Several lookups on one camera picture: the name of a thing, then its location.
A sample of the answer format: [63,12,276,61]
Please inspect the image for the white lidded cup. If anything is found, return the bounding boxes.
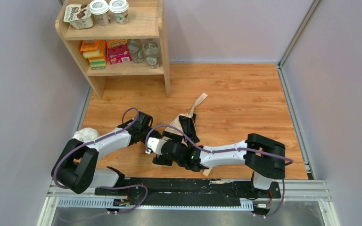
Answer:
[109,0,129,24]
[90,0,110,26]

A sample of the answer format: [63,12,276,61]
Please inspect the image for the Chobani yogurt tub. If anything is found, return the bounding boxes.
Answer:
[63,4,94,30]

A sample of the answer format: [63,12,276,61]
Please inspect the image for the pink orange snack box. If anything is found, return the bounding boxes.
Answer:
[107,39,132,65]

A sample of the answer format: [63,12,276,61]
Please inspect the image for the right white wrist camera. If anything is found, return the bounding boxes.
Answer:
[145,137,166,155]

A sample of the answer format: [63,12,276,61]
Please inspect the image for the right clear glass bottle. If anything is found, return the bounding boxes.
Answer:
[144,39,161,69]

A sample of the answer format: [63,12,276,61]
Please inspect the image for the orange sponge pack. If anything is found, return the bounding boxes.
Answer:
[80,40,107,70]

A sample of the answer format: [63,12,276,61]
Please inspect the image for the clear glass bottle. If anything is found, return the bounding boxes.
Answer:
[127,39,145,64]
[144,39,161,69]

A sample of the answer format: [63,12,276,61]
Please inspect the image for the left white lidded cup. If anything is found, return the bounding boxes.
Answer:
[90,0,110,26]

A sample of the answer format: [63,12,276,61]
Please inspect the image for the beige folding umbrella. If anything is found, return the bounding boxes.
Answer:
[163,93,212,177]

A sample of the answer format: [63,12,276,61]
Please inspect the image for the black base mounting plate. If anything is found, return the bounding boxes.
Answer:
[95,178,281,207]

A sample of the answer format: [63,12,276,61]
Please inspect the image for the white crumpled plastic bag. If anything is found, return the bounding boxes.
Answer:
[73,128,100,142]

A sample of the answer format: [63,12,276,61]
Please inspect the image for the aluminium frame rail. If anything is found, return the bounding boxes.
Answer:
[38,179,340,226]

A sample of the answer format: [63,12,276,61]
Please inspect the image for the wooden shelf unit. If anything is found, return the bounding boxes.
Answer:
[55,0,170,98]

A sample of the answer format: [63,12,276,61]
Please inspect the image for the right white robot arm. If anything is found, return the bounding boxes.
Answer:
[147,133,291,190]

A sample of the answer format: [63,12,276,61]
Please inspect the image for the right white lidded cup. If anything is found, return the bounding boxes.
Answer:
[109,0,129,24]

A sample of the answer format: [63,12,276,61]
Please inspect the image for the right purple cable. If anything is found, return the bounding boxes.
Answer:
[145,125,294,218]

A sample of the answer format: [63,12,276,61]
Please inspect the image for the left clear glass bottle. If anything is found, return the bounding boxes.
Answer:
[127,39,145,64]

